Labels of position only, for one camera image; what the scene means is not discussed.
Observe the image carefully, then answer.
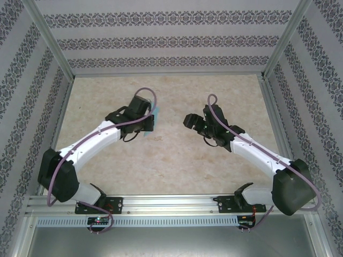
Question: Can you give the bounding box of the thin black cable loop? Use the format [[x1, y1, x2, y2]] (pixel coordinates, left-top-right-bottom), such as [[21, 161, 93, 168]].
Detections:
[[203, 135, 219, 147], [122, 131, 140, 142]]

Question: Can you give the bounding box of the long aluminium mounting rail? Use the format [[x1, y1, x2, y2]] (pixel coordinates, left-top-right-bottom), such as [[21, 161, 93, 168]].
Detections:
[[25, 194, 317, 216]]

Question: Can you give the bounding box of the black mounting base plate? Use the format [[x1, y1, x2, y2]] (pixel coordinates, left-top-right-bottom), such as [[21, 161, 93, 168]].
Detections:
[[218, 195, 266, 214], [74, 196, 124, 215]]

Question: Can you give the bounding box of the small controller circuit board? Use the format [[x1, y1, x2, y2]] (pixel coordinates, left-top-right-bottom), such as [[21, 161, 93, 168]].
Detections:
[[87, 216, 110, 226], [237, 215, 257, 228]]

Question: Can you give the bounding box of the purple cable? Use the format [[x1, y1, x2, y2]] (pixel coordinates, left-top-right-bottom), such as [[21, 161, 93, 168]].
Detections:
[[47, 87, 158, 236], [207, 93, 322, 233]]

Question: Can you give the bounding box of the aluminium side rail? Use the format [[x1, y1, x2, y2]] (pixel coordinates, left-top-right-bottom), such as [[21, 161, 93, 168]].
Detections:
[[258, 74, 305, 193], [37, 76, 74, 196]]

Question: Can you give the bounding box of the teal paper sheet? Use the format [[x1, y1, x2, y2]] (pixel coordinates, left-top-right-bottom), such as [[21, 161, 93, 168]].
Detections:
[[143, 105, 161, 139]]

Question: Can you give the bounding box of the grey metal shelf panel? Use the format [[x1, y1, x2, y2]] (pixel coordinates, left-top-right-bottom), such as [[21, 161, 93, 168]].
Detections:
[[16, 214, 329, 257]]

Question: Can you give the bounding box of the slotted grey cable duct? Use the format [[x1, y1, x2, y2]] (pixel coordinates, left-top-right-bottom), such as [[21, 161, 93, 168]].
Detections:
[[36, 215, 239, 228]]

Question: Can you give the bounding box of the aluminium frame post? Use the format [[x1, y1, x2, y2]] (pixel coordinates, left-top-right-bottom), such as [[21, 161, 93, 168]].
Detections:
[[261, 0, 316, 80], [25, 0, 75, 79]]

